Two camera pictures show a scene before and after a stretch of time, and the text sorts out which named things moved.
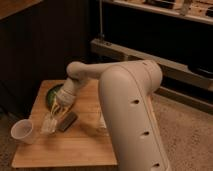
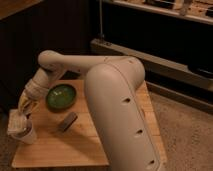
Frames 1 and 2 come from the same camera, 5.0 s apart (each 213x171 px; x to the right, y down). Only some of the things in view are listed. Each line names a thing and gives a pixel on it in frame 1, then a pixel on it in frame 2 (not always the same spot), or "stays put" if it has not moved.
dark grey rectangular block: x=68 y=120 stays put
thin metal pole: x=101 y=27 stays put
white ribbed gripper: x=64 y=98 → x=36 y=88
